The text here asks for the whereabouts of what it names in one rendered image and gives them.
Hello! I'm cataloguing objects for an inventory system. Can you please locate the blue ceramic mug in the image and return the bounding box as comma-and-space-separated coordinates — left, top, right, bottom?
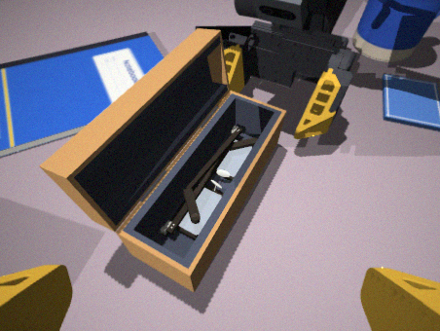
352, 0, 440, 62

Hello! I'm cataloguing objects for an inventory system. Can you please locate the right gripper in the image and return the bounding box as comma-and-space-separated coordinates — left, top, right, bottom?
222, 8, 356, 139

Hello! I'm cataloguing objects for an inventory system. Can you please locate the blue notebook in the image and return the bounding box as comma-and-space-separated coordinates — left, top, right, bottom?
0, 31, 164, 157

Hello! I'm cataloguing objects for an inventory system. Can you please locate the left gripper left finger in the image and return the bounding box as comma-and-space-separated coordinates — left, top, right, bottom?
0, 265, 73, 331

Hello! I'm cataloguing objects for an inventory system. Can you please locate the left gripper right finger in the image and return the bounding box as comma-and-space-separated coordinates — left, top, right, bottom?
360, 268, 440, 331

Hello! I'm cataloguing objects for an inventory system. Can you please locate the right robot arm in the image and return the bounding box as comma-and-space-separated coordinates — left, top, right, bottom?
235, 0, 348, 34

